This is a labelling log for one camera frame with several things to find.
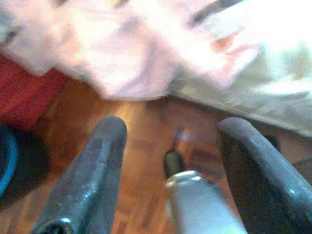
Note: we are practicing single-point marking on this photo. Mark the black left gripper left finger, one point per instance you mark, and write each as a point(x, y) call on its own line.
point(87, 175)

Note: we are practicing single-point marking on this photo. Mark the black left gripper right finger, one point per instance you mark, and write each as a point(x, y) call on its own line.
point(263, 185)

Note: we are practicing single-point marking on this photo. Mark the black round bin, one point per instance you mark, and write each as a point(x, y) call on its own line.
point(24, 165)

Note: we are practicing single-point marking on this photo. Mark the red cushion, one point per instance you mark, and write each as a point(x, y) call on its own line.
point(22, 95)

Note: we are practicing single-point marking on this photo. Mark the pink cartoon print blanket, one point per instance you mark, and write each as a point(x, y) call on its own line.
point(117, 53)

